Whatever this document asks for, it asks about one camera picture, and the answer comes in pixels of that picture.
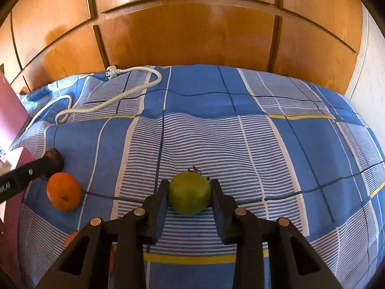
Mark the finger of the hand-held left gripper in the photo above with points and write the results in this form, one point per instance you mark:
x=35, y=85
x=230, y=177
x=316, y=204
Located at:
x=30, y=175

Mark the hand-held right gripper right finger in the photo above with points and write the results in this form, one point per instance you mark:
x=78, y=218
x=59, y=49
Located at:
x=219, y=216

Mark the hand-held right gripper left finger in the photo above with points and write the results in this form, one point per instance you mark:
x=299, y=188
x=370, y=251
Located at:
x=159, y=216

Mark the pink rimmed white tray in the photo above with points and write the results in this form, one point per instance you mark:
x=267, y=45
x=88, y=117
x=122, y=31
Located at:
x=22, y=156

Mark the dark brown avocado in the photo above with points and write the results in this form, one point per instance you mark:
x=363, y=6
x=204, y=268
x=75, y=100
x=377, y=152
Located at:
x=55, y=153

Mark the green tomato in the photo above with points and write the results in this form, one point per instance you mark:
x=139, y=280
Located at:
x=189, y=192

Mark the orange mandarin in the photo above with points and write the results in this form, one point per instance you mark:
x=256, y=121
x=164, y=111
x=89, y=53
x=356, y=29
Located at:
x=71, y=238
x=64, y=191

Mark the pink electric kettle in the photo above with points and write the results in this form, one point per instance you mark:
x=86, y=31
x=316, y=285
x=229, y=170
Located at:
x=9, y=111

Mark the blue plaid bedsheet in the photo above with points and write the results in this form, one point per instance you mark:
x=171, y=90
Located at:
x=210, y=126

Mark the wooden panelled wardrobe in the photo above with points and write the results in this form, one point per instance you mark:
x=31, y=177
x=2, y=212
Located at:
x=180, y=36

